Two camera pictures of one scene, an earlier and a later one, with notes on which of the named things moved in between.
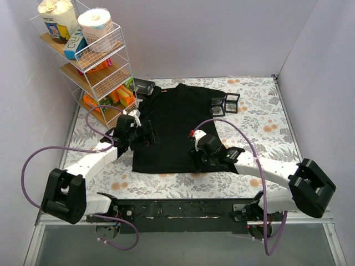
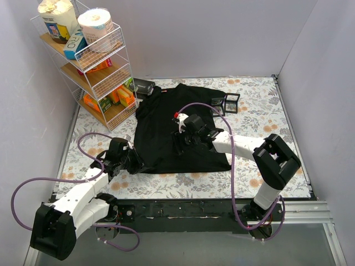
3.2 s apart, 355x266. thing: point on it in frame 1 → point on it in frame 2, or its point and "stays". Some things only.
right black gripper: (196, 158) → (178, 142)
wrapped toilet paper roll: (96, 24) stays
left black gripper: (147, 132) → (136, 162)
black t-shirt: (163, 142) stays
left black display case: (217, 109) stays
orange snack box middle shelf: (103, 64) stays
